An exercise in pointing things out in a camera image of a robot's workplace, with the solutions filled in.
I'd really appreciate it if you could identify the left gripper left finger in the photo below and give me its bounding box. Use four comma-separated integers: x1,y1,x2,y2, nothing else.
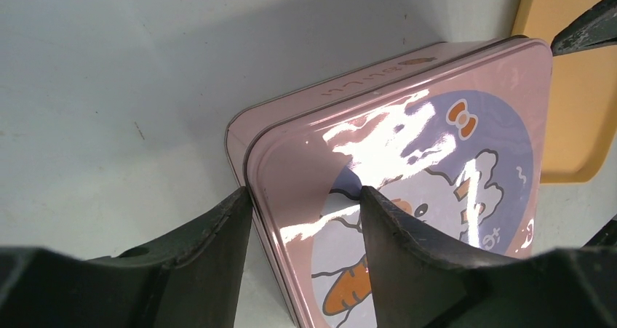
1,188,252,327

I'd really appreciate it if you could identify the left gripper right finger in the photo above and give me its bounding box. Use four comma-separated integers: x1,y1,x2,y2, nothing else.
360,186,616,327

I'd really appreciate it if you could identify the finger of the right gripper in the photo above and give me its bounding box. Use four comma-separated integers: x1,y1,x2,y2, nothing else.
551,0,616,56

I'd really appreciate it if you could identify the silver metal box lid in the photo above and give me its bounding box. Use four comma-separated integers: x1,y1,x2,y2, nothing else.
226,36,552,327

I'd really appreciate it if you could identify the white compartment chocolate box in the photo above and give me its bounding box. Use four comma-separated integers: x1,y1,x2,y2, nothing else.
226,41,503,327

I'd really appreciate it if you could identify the yellow plastic tray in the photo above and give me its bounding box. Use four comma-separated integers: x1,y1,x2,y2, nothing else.
511,0,616,184

